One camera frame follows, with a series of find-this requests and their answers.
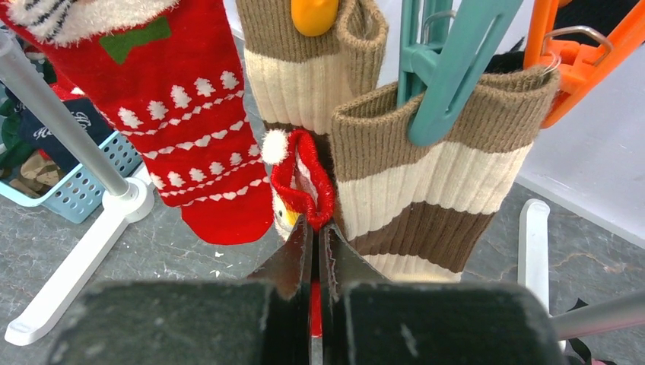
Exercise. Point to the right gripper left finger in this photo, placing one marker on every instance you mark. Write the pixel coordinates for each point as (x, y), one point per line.
(261, 319)

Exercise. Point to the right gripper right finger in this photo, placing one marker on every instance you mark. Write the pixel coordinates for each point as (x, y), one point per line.
(369, 320)

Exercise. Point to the teal clothespin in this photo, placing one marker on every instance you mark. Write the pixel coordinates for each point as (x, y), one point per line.
(442, 54)

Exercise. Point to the pink camouflage bag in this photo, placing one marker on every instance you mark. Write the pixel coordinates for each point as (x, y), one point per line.
(583, 320)

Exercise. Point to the silver white drying rack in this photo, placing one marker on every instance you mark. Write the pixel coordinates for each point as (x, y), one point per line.
(48, 306)

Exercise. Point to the light blue plastic basket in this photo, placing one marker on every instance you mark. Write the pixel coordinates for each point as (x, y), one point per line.
(79, 192)

